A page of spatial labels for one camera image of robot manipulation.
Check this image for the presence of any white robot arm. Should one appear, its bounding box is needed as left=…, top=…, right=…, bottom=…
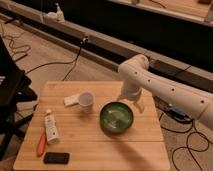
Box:
left=118, top=54, right=213, bottom=131

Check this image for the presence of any coiled cable left floor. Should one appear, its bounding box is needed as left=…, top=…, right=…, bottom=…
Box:
left=0, top=31, right=32, bottom=63

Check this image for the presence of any black floor cable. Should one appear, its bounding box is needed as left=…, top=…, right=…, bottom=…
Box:
left=24, top=35, right=90, bottom=82

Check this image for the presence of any black smartphone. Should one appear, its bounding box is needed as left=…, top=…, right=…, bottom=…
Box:
left=43, top=152, right=70, bottom=164

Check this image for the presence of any orange carrot toy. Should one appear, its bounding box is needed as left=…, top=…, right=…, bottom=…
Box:
left=36, top=133, right=46, bottom=157

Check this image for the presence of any white ceramic cup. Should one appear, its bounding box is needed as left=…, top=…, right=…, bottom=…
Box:
left=78, top=92, right=94, bottom=114

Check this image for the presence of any white tube with cap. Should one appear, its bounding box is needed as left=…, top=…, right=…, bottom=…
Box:
left=44, top=109, right=59, bottom=144

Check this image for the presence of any green ceramic bowl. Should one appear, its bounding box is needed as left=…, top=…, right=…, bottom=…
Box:
left=100, top=102, right=134, bottom=134

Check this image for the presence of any black chair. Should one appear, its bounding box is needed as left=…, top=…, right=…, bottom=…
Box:
left=0, top=37, right=37, bottom=160

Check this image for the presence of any white device on ledge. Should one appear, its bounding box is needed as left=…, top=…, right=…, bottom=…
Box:
left=45, top=4, right=65, bottom=22

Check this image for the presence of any black cables right floor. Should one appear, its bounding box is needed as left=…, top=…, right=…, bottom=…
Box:
left=153, top=96, right=213, bottom=171

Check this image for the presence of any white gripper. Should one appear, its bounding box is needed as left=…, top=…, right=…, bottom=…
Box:
left=117, top=84, right=145, bottom=113

